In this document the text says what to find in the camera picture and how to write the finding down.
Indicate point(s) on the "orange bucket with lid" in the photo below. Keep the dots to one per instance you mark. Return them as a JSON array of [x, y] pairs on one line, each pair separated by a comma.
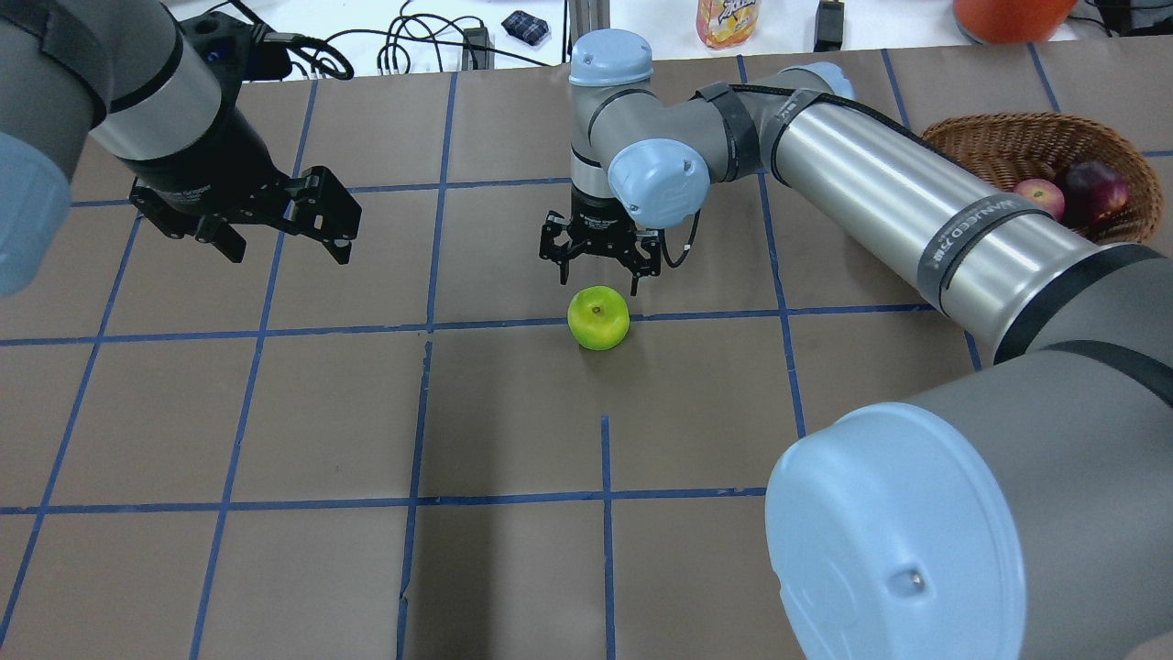
[[1010, 21]]

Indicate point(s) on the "dark blue pouch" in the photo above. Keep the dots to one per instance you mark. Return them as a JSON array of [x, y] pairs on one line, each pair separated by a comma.
[[526, 27]]

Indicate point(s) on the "red yellow apple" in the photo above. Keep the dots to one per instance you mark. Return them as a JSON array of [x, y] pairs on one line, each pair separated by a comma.
[[1044, 194]]

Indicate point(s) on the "black wrist camera, left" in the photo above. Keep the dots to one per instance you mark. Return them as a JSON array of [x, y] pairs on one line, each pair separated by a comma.
[[235, 50]]

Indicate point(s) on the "black power adapter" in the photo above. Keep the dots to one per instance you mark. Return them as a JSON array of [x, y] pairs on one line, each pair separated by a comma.
[[829, 31]]

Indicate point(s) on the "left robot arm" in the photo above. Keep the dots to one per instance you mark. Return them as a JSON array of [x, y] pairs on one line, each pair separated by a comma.
[[160, 95]]

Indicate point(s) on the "green apple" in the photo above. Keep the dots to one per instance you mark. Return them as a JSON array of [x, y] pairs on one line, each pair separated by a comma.
[[598, 318]]

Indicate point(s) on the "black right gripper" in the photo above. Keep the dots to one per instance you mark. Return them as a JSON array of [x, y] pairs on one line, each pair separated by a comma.
[[597, 223]]

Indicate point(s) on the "wicker basket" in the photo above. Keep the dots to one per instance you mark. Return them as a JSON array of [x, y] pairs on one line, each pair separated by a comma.
[[1005, 149]]

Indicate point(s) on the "aluminium frame post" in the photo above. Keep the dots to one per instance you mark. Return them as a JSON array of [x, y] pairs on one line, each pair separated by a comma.
[[582, 17]]

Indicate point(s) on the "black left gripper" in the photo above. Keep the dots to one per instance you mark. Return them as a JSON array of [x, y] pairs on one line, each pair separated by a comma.
[[209, 151]]

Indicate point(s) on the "dark red apple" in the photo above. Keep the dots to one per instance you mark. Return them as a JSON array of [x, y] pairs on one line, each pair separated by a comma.
[[1093, 191]]

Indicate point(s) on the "yellow juice bottle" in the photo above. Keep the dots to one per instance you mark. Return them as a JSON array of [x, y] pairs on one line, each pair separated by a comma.
[[722, 25]]

